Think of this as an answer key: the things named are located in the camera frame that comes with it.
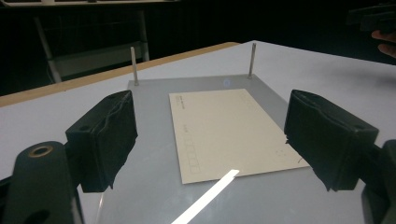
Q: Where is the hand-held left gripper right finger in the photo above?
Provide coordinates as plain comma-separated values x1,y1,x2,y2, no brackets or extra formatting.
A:
283,89,380,192

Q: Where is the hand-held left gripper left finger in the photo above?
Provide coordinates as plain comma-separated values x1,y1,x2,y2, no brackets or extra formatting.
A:
64,90,138,193

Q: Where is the clear acrylic photo frame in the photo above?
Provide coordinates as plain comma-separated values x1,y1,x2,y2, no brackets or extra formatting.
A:
92,74,367,224

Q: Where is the metal frame post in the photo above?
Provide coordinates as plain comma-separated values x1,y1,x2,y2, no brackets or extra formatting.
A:
247,42,258,79
130,46,140,87

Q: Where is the picture postcard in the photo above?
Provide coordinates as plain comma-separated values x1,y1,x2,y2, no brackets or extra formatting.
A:
168,88,310,185

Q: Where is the white table board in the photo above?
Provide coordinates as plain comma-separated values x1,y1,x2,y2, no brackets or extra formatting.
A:
0,40,396,224

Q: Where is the white metal stand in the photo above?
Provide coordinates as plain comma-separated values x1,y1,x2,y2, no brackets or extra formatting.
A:
32,10,151,85

